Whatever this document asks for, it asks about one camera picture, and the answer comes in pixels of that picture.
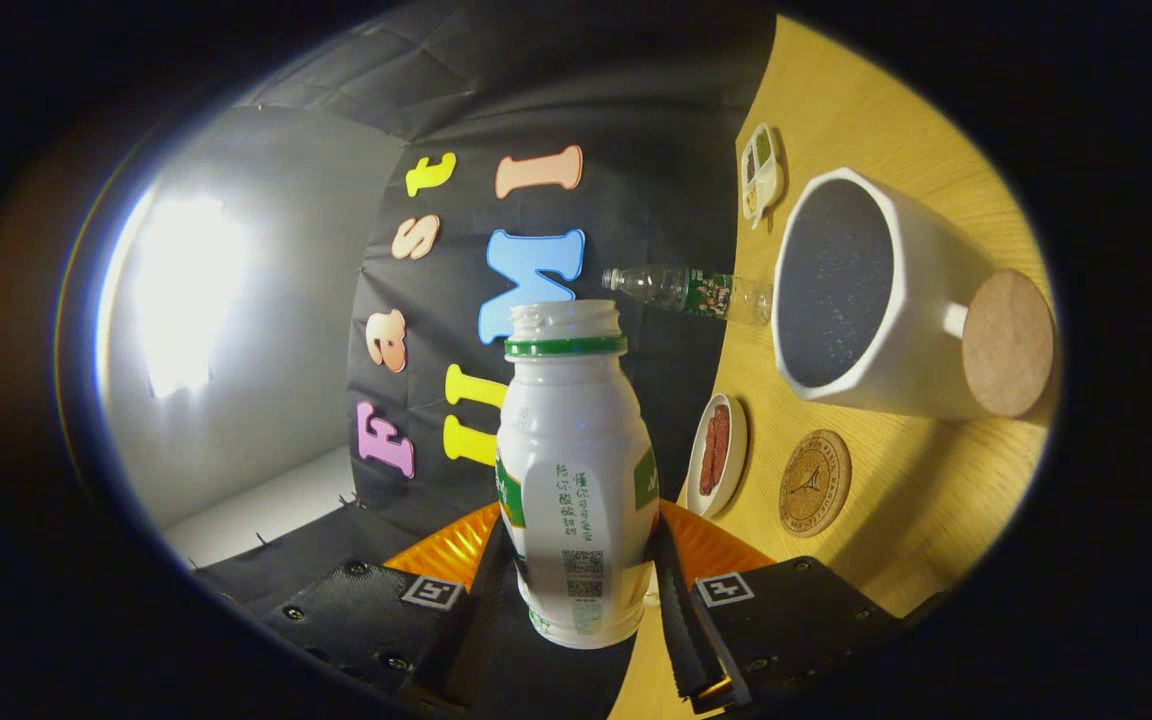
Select white juice bottle green collar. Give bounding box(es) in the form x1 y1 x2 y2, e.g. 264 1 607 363
494 298 661 651

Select white round plate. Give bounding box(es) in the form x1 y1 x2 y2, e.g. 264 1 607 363
686 393 749 519

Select clear plastic water bottle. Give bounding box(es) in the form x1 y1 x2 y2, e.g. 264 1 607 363
603 263 775 327

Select white cup with cork disc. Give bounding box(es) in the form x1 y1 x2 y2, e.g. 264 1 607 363
771 167 1057 421

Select round cork coaster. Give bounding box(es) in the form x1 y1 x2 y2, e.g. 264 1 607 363
778 430 853 539

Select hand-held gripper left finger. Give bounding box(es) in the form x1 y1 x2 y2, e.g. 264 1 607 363
261 500 517 711

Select black backdrop cloth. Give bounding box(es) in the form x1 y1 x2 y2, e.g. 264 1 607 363
191 0 779 720

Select ceiling light panel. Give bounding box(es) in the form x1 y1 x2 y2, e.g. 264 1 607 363
131 195 247 401

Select red sausages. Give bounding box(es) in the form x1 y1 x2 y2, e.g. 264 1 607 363
700 404 732 496

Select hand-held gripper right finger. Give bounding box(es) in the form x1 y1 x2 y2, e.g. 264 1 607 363
648 500 905 713

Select wooden table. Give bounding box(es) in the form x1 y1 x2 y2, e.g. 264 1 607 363
606 12 1062 720

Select white divided dish of beans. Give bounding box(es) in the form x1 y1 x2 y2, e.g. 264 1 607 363
741 123 785 229

